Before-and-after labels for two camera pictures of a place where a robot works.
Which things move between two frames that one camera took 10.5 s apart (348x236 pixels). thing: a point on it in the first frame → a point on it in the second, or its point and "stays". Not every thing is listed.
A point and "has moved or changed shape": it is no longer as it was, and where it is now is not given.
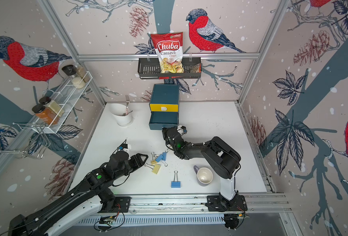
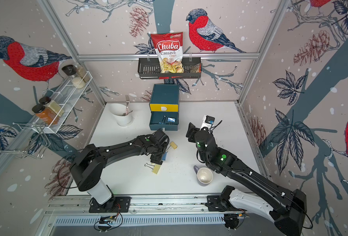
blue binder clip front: x=175 y=184 → x=171 y=119
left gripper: x=141 y=162 → x=157 y=159
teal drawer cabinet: x=164 y=106 stays
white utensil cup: x=119 y=111 stays
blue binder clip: x=159 y=158 has moved or changed shape
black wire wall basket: x=149 y=68 stays
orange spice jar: x=46 y=114 stays
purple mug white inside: x=204 y=175 stays
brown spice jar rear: x=81 y=72 stays
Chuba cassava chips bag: x=169 y=48 stays
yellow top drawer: x=163 y=107 stays
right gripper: x=165 y=132 → x=192 y=132
